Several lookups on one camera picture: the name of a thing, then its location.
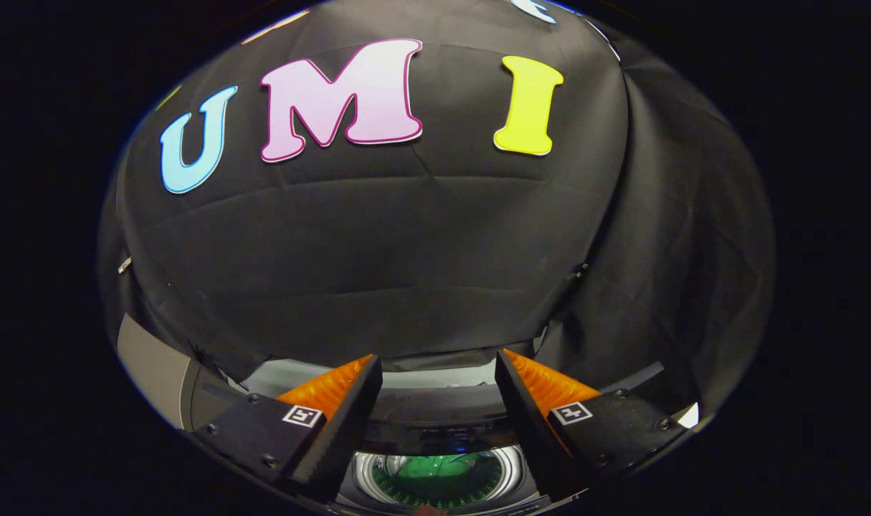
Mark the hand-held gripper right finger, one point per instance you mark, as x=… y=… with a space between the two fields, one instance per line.
x=532 y=430

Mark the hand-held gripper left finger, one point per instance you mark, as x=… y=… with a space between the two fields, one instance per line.
x=345 y=430

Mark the grey washing machine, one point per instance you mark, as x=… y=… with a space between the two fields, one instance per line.
x=510 y=473

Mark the green polo shirt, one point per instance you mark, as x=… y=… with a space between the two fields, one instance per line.
x=435 y=476

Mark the white board with yellow tab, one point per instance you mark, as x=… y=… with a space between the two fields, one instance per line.
x=689 y=416

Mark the black backdrop cloth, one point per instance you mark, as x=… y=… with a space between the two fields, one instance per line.
x=406 y=251

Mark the silver clip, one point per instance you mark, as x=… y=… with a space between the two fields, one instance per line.
x=124 y=264

